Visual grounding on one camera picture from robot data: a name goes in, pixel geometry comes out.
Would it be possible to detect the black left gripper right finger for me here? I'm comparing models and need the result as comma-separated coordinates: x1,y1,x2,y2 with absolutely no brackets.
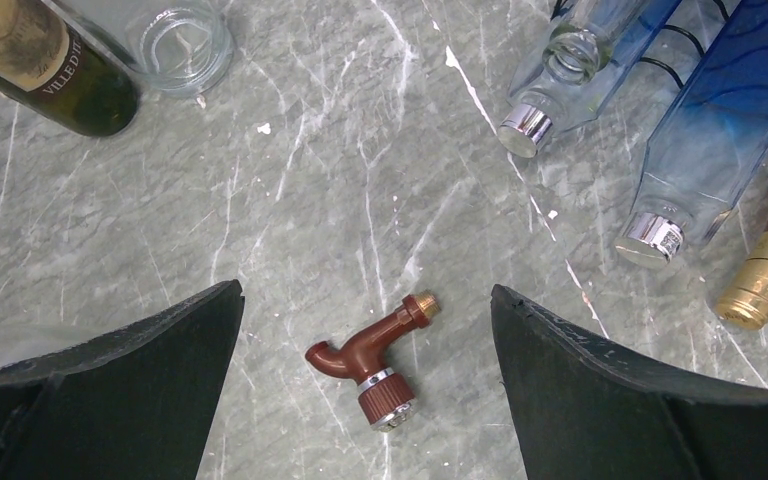
491,285,768,479

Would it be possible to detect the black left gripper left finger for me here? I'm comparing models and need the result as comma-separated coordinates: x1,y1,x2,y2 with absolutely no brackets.
0,280,245,479

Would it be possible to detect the clear bottle dark label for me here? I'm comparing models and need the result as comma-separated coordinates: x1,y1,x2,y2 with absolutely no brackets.
53,0,234,97

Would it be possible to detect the dark green wine bottle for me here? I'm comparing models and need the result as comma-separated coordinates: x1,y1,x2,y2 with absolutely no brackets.
0,0,139,138

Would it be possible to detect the clear blue bottle lower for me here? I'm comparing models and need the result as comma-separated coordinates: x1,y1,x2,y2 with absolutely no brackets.
614,1,768,268

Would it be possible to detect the clear blue bottle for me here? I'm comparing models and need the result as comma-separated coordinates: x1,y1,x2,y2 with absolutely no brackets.
497,0,679,158
614,1,768,268

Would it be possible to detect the clear blue bottle upper left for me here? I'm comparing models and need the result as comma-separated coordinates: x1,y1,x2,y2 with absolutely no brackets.
497,0,679,158

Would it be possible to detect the black wire wine rack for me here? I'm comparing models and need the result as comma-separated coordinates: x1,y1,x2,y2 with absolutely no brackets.
637,0,730,89

